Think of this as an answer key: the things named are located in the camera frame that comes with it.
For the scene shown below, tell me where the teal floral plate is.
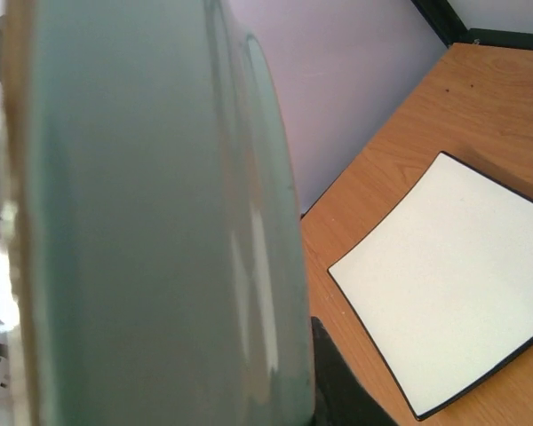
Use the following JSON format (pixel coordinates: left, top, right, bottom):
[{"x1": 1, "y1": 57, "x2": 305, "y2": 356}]
[{"x1": 0, "y1": 1, "x2": 315, "y2": 425}]

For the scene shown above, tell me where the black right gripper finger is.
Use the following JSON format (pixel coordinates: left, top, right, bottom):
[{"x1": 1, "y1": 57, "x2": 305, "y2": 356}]
[{"x1": 310, "y1": 317, "x2": 396, "y2": 426}]

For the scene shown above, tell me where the white square plate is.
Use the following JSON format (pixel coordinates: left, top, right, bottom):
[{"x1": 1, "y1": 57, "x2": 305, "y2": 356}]
[{"x1": 328, "y1": 151, "x2": 533, "y2": 421}]

